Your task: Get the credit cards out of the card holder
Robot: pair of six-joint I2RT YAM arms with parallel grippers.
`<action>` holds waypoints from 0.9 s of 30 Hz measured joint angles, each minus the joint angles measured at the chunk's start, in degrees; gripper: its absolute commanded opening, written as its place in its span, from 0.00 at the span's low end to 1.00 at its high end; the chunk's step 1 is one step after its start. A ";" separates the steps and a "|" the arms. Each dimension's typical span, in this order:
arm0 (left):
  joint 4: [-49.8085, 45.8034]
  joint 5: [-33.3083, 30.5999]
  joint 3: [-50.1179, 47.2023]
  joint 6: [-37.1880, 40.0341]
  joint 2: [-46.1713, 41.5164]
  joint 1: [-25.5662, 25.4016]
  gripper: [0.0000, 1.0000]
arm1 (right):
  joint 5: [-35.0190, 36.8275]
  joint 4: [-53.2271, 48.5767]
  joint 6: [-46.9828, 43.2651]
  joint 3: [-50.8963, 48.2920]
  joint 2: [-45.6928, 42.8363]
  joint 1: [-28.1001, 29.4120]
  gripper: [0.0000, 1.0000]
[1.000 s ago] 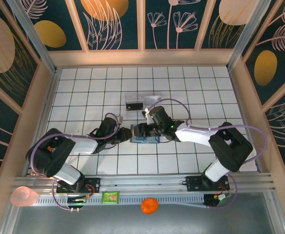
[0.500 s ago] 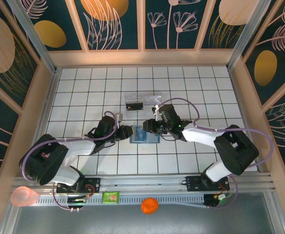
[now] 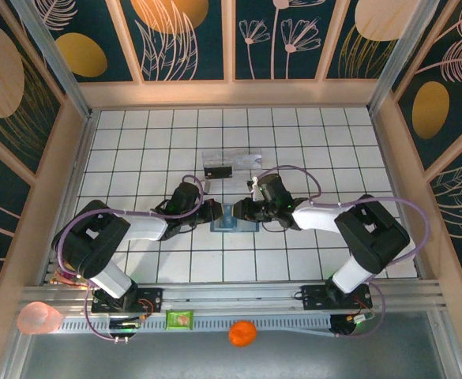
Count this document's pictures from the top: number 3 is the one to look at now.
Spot grey metal sheet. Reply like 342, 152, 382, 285
1, 311, 462, 379

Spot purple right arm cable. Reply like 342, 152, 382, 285
254, 163, 430, 340

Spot small electronics board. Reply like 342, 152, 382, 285
109, 319, 143, 331
331, 313, 376, 336

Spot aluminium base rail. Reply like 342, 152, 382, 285
21, 279, 443, 317

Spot teal leather card holder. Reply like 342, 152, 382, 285
209, 201, 261, 234

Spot aluminium side rail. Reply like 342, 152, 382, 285
368, 106, 441, 283
36, 110, 101, 287

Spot black credit card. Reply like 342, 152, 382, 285
203, 165, 233, 180

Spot clear acrylic card stand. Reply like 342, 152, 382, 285
201, 148, 265, 182

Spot silver credit card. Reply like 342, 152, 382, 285
232, 154, 263, 171

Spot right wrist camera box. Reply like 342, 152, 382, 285
247, 176, 264, 198

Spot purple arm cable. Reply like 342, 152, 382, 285
54, 173, 206, 344
254, 163, 430, 340

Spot grey slotted cable duct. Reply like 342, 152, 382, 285
52, 315, 334, 337

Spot orange ball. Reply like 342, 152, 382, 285
228, 320, 258, 348

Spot multicoloured small object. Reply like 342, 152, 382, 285
52, 268, 86, 286

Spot aluminium corner post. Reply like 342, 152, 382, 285
368, 0, 453, 114
11, 0, 96, 119

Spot green snack packet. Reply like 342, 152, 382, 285
165, 310, 195, 331

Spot pink plastic cup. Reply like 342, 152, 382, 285
16, 301, 64, 336

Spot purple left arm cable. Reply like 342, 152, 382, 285
54, 173, 206, 344

